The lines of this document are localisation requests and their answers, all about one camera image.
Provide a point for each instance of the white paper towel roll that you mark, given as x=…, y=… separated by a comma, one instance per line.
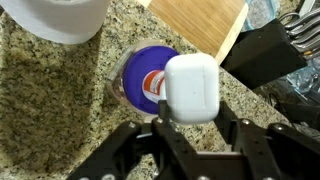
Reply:
x=56, y=16

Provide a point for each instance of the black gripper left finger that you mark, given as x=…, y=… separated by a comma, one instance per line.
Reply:
x=160, y=143

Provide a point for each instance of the blue lidded clear container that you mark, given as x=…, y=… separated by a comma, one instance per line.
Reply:
x=260, y=13

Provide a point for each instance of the clear jar purple lid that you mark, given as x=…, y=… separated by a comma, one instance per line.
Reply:
x=140, y=73

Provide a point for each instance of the bamboo cutting board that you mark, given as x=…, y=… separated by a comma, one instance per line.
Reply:
x=196, y=23

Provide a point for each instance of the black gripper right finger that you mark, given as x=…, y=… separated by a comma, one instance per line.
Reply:
x=266, y=150

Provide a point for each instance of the crinkled clear plastic packaging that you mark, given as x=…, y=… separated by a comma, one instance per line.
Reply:
x=305, y=80

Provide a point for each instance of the white earbuds case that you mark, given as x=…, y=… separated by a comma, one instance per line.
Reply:
x=191, y=88

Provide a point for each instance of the black knife block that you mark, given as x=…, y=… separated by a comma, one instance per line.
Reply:
x=263, y=56

